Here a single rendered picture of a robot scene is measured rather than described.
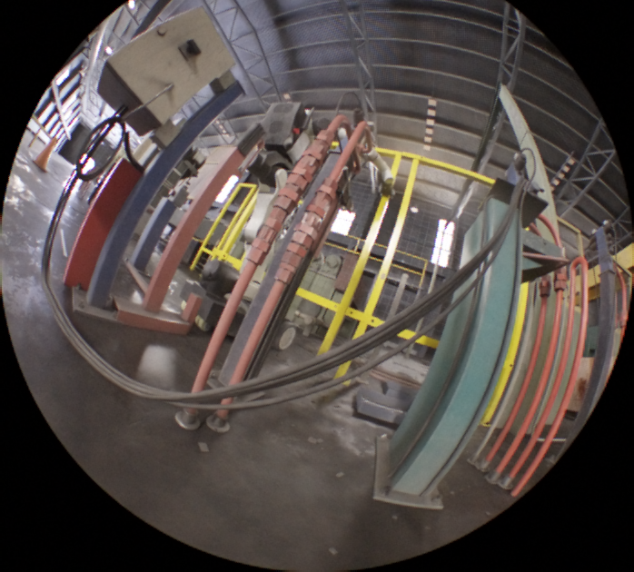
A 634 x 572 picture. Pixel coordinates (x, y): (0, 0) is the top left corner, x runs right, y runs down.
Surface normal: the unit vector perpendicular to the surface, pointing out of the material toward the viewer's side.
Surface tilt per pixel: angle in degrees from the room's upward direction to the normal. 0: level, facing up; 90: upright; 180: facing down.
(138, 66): 90
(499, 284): 90
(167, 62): 90
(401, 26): 173
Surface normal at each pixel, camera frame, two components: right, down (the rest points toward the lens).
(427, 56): -0.44, 0.83
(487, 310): -0.26, -0.37
